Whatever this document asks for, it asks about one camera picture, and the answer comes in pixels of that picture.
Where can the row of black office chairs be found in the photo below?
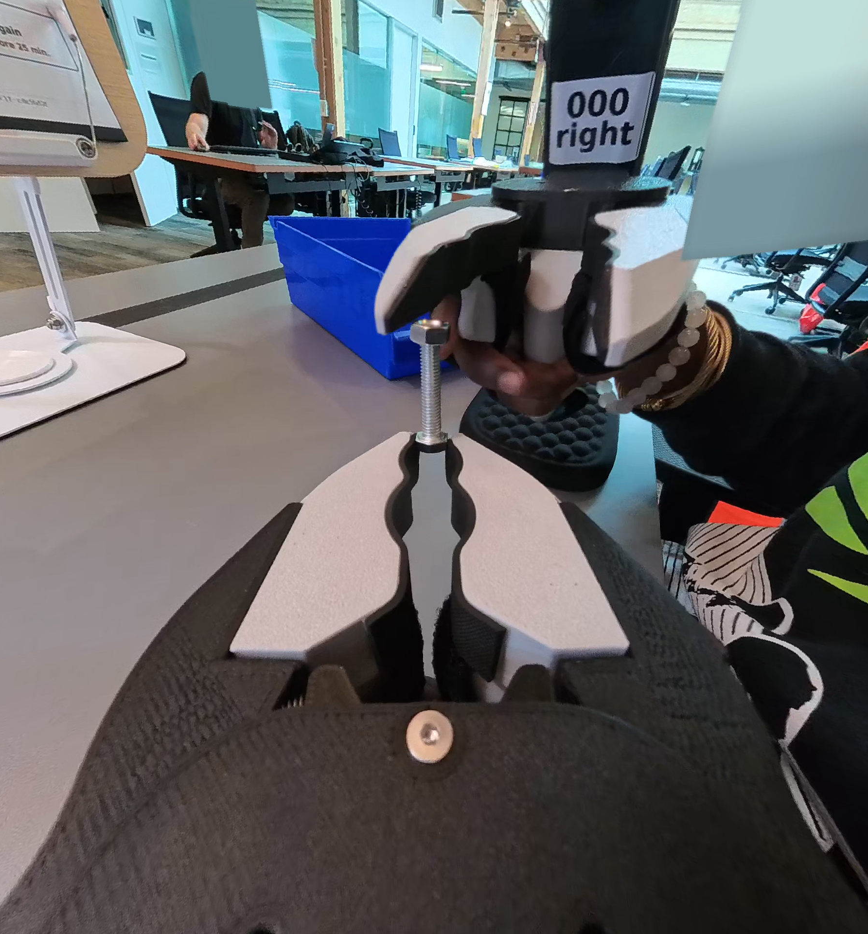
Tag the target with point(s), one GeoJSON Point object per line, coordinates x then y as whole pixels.
{"type": "Point", "coordinates": [827, 277]}

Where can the small steel hex nut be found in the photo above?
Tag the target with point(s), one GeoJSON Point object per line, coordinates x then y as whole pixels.
{"type": "Point", "coordinates": [430, 334]}

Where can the black honeycomb wrist rest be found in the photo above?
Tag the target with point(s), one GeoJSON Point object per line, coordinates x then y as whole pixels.
{"type": "Point", "coordinates": [550, 445]}

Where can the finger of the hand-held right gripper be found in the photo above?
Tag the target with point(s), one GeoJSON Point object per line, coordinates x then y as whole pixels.
{"type": "Point", "coordinates": [434, 263]}
{"type": "Point", "coordinates": [645, 292]}

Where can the black keyboard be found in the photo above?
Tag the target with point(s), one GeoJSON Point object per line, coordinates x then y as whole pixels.
{"type": "Point", "coordinates": [244, 150]}

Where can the person's right forearm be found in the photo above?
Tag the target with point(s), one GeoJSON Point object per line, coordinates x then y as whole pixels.
{"type": "Point", "coordinates": [769, 423]}

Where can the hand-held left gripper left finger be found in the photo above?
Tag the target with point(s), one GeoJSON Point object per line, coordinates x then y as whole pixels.
{"type": "Point", "coordinates": [317, 576]}

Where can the black backpack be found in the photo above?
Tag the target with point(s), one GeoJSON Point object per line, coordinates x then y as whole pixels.
{"type": "Point", "coordinates": [299, 136]}

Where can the white poster stand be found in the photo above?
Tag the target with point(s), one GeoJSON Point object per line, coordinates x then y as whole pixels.
{"type": "Point", "coordinates": [76, 372]}

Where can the wood-topped office desk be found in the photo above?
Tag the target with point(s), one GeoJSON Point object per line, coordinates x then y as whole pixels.
{"type": "Point", "coordinates": [259, 160]}
{"type": "Point", "coordinates": [507, 169]}

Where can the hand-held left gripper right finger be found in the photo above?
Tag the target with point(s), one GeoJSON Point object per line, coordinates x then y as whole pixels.
{"type": "Point", "coordinates": [543, 576]}

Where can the instruction poster on tan board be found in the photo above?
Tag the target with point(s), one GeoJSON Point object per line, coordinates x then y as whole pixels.
{"type": "Point", "coordinates": [40, 73]}

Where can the person's right hand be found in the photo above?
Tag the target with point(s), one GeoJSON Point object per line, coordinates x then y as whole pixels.
{"type": "Point", "coordinates": [528, 383]}

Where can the black white patterned pants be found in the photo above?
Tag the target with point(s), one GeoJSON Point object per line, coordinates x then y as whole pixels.
{"type": "Point", "coordinates": [718, 576]}

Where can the black chair armrest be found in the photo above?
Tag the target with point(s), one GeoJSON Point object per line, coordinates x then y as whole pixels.
{"type": "Point", "coordinates": [685, 467]}

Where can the long steel hex bolt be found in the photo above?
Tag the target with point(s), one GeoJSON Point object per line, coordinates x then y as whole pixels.
{"type": "Point", "coordinates": [431, 398]}

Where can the blue plastic bin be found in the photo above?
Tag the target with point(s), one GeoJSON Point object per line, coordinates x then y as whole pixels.
{"type": "Point", "coordinates": [331, 277]}

